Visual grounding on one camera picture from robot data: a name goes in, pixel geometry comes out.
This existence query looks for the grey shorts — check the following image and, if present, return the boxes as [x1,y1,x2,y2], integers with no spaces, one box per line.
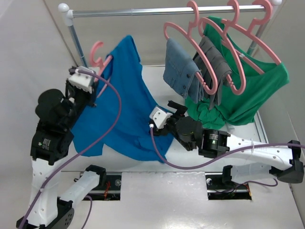
[193,36,232,110]

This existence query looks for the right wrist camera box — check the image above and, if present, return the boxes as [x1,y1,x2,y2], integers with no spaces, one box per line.
[149,106,173,129]

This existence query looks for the pink hanger with grey shorts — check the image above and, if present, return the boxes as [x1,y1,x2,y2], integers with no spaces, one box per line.
[198,0,247,95]

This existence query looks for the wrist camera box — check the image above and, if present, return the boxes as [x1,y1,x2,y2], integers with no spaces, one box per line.
[149,106,173,129]
[68,66,95,94]

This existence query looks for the pink hanger with denim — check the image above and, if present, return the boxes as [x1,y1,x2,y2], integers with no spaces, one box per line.
[163,0,218,95]

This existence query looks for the green t shirt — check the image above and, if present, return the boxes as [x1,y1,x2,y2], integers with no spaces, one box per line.
[185,25,289,129]

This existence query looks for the blue denim shorts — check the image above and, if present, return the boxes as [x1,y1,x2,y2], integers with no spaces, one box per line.
[163,38,203,104]

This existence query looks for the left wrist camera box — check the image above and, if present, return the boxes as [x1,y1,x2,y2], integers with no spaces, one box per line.
[68,66,95,94]

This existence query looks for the metal clothes rack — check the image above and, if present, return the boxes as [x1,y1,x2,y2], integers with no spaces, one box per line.
[58,0,282,67]

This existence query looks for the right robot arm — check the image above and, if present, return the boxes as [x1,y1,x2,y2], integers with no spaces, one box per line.
[149,101,305,188]

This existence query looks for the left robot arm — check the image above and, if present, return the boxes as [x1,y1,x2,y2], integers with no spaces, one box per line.
[16,81,106,229]

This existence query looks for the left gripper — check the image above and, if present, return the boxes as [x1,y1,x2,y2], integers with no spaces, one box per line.
[64,77,100,128]

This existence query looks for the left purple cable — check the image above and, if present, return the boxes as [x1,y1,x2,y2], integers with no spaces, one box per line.
[18,69,122,229]

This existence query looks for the blue t shirt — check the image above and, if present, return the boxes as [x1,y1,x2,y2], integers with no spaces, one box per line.
[72,35,173,161]

